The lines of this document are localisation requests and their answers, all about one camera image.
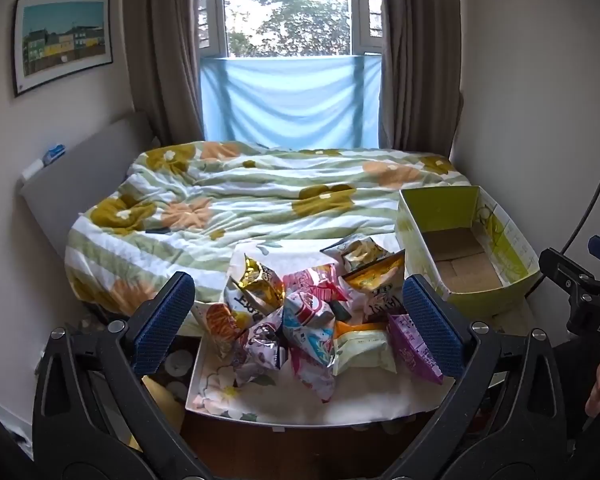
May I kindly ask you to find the purple white cookie packet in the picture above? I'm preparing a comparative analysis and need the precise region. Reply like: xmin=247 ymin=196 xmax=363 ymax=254
xmin=234 ymin=310 xmax=289 ymax=387

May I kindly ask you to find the framed wall picture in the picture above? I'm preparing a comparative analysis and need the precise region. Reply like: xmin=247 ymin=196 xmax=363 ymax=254
xmin=12 ymin=0 xmax=115 ymax=99

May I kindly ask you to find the green cardboard box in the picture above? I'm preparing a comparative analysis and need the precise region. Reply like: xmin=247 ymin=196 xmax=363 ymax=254
xmin=394 ymin=185 xmax=541 ymax=319

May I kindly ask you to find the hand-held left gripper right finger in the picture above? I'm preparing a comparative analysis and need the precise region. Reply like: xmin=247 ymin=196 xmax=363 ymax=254
xmin=394 ymin=274 xmax=569 ymax=467

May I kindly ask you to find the gold brown snack packet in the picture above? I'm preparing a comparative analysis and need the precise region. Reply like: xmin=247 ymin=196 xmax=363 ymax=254
xmin=228 ymin=252 xmax=287 ymax=317

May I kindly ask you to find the grey cheese snack packet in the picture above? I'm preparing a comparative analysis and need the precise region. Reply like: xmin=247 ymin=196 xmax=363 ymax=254
xmin=224 ymin=280 xmax=261 ymax=328

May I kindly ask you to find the brown curtain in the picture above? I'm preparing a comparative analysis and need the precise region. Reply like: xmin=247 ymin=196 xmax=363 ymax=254
xmin=122 ymin=0 xmax=227 ymax=144
xmin=379 ymin=0 xmax=464 ymax=155

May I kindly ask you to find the pink striped snack packet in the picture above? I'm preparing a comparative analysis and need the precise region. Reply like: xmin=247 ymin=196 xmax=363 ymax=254
xmin=282 ymin=265 xmax=352 ymax=312

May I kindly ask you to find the person's right hand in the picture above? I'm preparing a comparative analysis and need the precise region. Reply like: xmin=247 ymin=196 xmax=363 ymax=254
xmin=584 ymin=359 xmax=600 ymax=414

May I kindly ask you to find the dark floral cloth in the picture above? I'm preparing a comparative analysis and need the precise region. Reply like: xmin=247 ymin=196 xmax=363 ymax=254
xmin=162 ymin=335 xmax=202 ymax=397

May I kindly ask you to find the orange sticks snack packet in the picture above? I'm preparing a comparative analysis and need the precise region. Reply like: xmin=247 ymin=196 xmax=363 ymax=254
xmin=192 ymin=302 xmax=251 ymax=359

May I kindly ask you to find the yellow box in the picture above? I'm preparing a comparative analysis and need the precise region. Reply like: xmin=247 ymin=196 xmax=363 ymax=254
xmin=141 ymin=374 xmax=187 ymax=434

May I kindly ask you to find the pale green snack packet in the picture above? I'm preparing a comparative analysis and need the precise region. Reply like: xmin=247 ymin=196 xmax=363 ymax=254
xmin=332 ymin=322 xmax=397 ymax=375

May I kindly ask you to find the light blue cloth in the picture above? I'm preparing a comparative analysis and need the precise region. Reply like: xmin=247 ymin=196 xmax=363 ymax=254
xmin=199 ymin=54 xmax=384 ymax=151

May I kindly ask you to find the window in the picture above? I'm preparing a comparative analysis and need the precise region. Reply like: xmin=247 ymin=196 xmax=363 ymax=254
xmin=197 ymin=0 xmax=384 ymax=59

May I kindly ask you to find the purple snack packet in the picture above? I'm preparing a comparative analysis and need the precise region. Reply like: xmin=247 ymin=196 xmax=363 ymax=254
xmin=387 ymin=312 xmax=444 ymax=386

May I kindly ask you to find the black cable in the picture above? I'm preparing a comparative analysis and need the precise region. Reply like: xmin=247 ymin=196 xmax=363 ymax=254
xmin=561 ymin=124 xmax=600 ymax=257

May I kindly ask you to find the floral striped blanket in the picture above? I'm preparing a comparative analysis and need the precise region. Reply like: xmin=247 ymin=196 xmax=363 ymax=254
xmin=63 ymin=140 xmax=474 ymax=319

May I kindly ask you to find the grey green snack packet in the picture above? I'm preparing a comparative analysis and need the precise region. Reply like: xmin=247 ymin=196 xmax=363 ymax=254
xmin=319 ymin=233 xmax=392 ymax=272

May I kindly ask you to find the yellow orange snack packet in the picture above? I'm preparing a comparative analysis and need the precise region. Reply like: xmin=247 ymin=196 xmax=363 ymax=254
xmin=342 ymin=252 xmax=406 ymax=294

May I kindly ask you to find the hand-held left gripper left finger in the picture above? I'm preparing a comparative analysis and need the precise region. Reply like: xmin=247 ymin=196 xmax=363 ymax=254
xmin=32 ymin=271 xmax=203 ymax=467

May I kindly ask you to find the white floral tray table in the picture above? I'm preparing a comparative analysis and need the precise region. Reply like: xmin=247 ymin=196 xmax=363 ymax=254
xmin=186 ymin=240 xmax=459 ymax=429

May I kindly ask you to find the grey headboard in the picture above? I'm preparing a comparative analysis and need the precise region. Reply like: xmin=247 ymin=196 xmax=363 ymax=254
xmin=19 ymin=110 xmax=162 ymax=262

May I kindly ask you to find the pink blue white snack packet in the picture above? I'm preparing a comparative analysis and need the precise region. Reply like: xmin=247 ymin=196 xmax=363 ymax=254
xmin=280 ymin=292 xmax=339 ymax=402

